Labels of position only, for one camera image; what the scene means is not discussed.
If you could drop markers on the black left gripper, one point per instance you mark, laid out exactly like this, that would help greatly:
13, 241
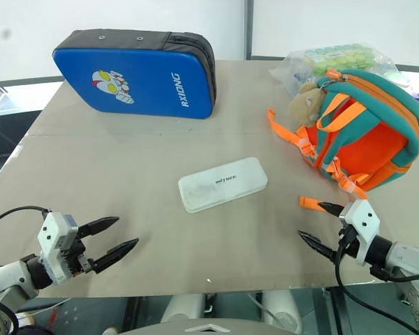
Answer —
75, 254

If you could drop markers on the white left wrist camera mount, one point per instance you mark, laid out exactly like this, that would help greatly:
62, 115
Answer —
52, 234

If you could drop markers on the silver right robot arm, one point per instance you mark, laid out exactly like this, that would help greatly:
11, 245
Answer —
405, 254

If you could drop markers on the blue grey padded case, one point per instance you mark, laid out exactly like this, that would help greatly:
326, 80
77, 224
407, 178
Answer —
143, 83

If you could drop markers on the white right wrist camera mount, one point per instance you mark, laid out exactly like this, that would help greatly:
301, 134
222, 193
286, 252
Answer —
363, 218

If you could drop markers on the white rounded shape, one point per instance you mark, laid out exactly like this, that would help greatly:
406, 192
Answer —
283, 310
183, 307

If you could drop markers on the clear bag of green tablets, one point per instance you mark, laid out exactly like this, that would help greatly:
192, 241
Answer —
335, 57

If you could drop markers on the white pencil box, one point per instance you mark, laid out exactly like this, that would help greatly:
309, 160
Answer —
223, 185

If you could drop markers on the beige plush toy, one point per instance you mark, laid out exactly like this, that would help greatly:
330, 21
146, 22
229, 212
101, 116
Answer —
303, 104

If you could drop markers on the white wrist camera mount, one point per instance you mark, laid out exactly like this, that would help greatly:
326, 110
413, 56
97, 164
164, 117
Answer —
363, 218
52, 234

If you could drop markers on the grey curved robot body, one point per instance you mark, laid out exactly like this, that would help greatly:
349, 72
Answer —
209, 328

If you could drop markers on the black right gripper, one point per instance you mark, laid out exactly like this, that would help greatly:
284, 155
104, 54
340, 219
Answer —
349, 244

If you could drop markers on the grey metal pole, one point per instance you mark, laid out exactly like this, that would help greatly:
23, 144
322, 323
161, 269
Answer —
249, 28

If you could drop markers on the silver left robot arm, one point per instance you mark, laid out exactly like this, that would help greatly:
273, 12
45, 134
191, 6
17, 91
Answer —
7, 279

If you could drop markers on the teal orange backpack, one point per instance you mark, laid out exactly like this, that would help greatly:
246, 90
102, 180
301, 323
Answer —
370, 139

